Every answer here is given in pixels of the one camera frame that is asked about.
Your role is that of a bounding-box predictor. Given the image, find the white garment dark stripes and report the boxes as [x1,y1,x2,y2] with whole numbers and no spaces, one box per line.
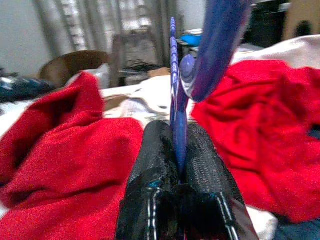
[101,34,320,124]

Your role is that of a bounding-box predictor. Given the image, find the blue denim jeans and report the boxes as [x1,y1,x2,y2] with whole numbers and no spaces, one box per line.
[274,124,320,240]

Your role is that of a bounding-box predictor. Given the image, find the brown wooden chair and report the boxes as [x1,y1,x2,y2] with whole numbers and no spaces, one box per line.
[38,49,111,88]

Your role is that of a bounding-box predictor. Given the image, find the purple plastic hanger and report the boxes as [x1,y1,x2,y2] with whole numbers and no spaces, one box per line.
[169,0,253,173]

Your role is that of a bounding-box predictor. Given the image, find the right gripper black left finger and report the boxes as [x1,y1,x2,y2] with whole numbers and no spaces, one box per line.
[115,120,181,240]

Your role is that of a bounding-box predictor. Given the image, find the grey curtain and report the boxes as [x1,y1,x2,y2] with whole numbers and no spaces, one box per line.
[32,0,176,68]

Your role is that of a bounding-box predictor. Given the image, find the dark blue bag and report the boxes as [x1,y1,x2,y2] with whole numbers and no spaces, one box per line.
[0,76,56,103]

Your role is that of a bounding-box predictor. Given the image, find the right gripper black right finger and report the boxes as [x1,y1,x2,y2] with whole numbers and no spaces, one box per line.
[184,123,260,240]

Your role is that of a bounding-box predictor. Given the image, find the blue plastic item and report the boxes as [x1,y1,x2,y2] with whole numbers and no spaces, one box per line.
[179,34,203,46]

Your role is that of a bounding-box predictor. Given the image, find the red T-shirt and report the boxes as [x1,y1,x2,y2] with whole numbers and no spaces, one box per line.
[0,59,320,240]

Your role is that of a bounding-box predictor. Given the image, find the black cabinet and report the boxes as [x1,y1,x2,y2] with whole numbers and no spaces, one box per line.
[244,2,288,48]

